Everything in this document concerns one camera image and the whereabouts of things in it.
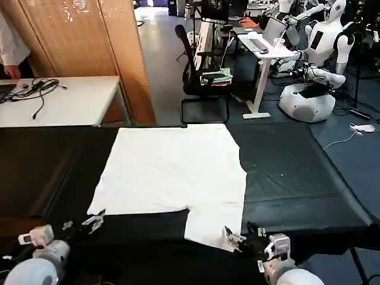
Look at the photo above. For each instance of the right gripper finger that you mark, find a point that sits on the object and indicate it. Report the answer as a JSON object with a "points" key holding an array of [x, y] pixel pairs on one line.
{"points": [[233, 237], [257, 230]]}

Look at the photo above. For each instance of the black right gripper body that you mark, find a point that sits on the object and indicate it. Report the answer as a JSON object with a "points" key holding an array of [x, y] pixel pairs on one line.
{"points": [[253, 245]]}

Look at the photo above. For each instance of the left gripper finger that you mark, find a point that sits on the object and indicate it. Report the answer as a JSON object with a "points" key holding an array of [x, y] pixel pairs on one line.
{"points": [[68, 224], [94, 221]]}

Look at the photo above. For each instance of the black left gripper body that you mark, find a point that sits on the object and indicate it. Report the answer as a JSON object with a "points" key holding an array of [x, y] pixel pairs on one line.
{"points": [[74, 234]]}

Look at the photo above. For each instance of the white shirt with red print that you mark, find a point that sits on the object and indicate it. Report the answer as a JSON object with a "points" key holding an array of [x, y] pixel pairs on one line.
{"points": [[172, 172]]}

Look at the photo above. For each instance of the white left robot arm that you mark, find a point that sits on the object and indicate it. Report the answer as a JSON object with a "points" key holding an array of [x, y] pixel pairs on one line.
{"points": [[44, 267]]}

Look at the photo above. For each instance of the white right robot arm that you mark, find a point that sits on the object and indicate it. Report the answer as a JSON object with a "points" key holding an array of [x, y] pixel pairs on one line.
{"points": [[294, 276]]}

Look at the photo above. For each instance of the person's hand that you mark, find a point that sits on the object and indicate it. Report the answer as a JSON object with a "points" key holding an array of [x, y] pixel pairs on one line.
{"points": [[12, 71]]}

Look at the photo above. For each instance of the black table cloth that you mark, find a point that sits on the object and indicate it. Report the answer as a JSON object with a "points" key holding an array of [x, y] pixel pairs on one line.
{"points": [[297, 178]]}

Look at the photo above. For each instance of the white side table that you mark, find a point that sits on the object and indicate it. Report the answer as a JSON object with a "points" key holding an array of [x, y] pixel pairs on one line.
{"points": [[83, 101]]}

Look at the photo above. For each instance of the white standing desk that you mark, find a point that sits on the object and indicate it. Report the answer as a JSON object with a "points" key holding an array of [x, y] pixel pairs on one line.
{"points": [[261, 89]]}

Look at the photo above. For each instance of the black flat device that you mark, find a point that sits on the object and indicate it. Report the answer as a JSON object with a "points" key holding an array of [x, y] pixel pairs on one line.
{"points": [[6, 93]]}

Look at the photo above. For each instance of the white power strip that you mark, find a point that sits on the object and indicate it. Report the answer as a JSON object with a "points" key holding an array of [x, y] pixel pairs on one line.
{"points": [[363, 127]]}

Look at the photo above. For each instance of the stack of folded clothes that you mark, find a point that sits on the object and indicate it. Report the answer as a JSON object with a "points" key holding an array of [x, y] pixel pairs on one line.
{"points": [[218, 77]]}

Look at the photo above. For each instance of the black office chair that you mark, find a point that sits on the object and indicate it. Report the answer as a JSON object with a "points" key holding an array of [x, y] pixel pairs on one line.
{"points": [[190, 71]]}

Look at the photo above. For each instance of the black tripod stand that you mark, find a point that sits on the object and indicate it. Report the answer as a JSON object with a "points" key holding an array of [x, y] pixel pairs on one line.
{"points": [[357, 83]]}

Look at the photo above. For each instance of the wooden partition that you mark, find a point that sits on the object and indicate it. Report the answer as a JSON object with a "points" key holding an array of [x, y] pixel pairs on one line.
{"points": [[89, 35]]}

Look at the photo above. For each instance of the white keyboard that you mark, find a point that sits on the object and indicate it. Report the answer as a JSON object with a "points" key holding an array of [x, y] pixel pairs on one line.
{"points": [[257, 44]]}

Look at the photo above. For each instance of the clear plastic cup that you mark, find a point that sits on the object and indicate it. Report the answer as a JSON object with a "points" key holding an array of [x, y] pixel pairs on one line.
{"points": [[278, 43]]}

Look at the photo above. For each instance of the person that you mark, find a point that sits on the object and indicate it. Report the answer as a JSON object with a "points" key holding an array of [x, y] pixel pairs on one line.
{"points": [[12, 44]]}

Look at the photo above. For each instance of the white humanoid robot with base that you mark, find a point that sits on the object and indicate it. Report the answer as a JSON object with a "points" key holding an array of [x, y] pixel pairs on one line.
{"points": [[322, 44]]}

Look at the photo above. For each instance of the grey laptop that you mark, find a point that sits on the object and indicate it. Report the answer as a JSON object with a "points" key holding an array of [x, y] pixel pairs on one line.
{"points": [[274, 29]]}

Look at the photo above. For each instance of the desk with red mat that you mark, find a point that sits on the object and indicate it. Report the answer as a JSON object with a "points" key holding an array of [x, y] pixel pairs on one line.
{"points": [[246, 25]]}

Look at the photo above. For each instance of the black monitor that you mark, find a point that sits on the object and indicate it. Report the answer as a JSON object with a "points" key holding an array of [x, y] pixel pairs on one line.
{"points": [[215, 10]]}

